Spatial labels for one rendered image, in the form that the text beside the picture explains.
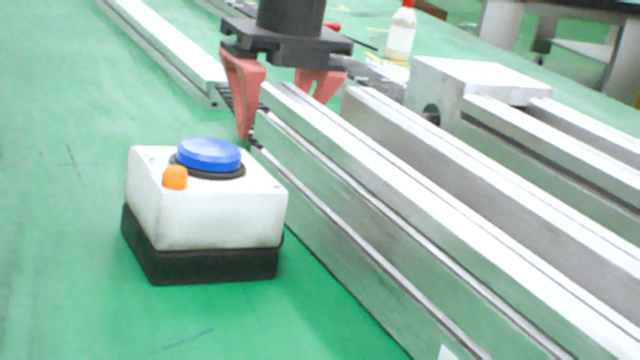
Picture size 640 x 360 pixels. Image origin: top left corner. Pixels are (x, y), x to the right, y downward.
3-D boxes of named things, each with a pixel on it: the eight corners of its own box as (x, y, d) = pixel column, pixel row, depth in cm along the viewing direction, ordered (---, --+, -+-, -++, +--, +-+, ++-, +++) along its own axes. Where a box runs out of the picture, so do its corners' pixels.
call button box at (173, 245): (118, 229, 57) (128, 138, 55) (254, 226, 61) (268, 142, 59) (150, 287, 50) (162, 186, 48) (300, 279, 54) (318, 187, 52)
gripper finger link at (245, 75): (308, 152, 75) (327, 47, 72) (231, 151, 72) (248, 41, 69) (278, 127, 81) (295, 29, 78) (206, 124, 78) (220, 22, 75)
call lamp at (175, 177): (158, 180, 50) (160, 160, 49) (183, 180, 50) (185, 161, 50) (165, 190, 48) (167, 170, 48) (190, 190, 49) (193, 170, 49)
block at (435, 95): (371, 149, 84) (391, 53, 81) (474, 151, 89) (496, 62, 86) (419, 184, 76) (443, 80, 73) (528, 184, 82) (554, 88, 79)
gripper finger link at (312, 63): (334, 153, 76) (354, 50, 73) (259, 151, 73) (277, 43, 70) (303, 128, 82) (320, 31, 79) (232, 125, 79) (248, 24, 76)
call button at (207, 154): (165, 163, 54) (169, 133, 53) (225, 164, 56) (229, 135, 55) (184, 188, 51) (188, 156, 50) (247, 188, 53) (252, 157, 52)
